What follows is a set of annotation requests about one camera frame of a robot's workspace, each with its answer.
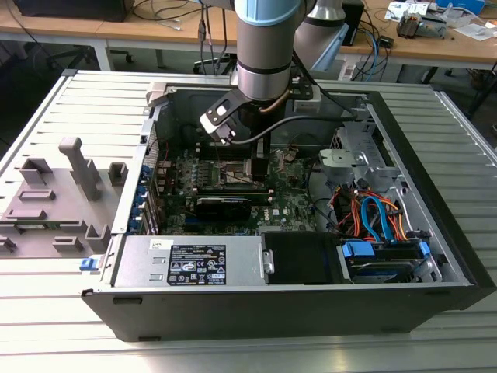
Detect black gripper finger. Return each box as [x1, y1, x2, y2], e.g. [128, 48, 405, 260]
[250, 134, 273, 180]

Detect CPU socket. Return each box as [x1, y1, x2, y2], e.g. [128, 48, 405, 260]
[217, 159, 263, 187]

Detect green RAM stick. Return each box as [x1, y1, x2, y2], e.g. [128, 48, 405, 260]
[195, 189, 273, 206]

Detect green motherboard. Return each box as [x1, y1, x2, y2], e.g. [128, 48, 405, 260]
[153, 143, 337, 238]

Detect black graphics card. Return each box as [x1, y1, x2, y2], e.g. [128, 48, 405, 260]
[193, 196, 254, 224]

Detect silver metal drive cage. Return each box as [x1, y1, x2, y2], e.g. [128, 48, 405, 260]
[317, 107, 413, 218]

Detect black plastic shroud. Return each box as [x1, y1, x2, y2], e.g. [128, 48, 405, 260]
[261, 231, 343, 285]

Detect beige case latch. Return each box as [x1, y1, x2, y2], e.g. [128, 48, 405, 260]
[145, 82, 176, 109]

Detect pale blue teach pendant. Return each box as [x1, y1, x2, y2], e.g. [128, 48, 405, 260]
[314, 22, 350, 73]

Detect tall black desktop box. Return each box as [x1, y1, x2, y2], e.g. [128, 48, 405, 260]
[342, 0, 366, 47]

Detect black office chair base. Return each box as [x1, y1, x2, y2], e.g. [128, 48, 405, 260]
[45, 41, 134, 74]

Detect black PC case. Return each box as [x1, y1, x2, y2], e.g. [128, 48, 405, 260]
[80, 79, 497, 343]

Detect hard disk in blue carrier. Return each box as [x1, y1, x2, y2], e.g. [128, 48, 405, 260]
[336, 237, 433, 285]

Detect silver power supply unit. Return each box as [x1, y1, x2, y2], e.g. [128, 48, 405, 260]
[111, 234, 269, 289]

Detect grey electronic device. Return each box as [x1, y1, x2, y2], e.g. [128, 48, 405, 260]
[395, 10, 452, 40]

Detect wooden desk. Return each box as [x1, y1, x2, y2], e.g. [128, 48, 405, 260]
[341, 0, 497, 85]
[0, 0, 238, 71]

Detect white paper leaflet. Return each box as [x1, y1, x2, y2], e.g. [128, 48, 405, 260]
[385, 1, 432, 21]

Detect grey parts rack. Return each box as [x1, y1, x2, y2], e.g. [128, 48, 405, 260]
[0, 135, 130, 260]

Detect black equipment box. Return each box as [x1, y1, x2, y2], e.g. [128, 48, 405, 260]
[14, 0, 135, 23]

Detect white paper sheets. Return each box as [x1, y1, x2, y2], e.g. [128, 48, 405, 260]
[452, 21, 497, 42]

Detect blue box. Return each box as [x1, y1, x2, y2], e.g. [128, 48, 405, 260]
[434, 0, 486, 11]

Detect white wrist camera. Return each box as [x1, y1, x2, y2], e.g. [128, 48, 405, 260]
[199, 96, 238, 145]

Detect thin black wire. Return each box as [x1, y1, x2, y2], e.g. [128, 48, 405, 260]
[289, 133, 325, 151]

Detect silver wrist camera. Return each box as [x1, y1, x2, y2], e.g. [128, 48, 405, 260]
[291, 79, 323, 114]

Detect black camera cable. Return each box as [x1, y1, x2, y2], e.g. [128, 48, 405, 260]
[231, 58, 360, 147]

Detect black sleeved wire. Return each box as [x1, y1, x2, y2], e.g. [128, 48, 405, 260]
[305, 161, 341, 236]

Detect orange power wire bundle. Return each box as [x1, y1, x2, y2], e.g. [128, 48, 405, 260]
[335, 188, 365, 236]

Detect blue data wire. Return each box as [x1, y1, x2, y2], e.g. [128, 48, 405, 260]
[360, 195, 394, 245]

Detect blue network cable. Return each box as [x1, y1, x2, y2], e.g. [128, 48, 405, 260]
[370, 33, 386, 73]

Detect orange data wire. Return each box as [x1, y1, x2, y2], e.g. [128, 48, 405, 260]
[378, 196, 411, 242]

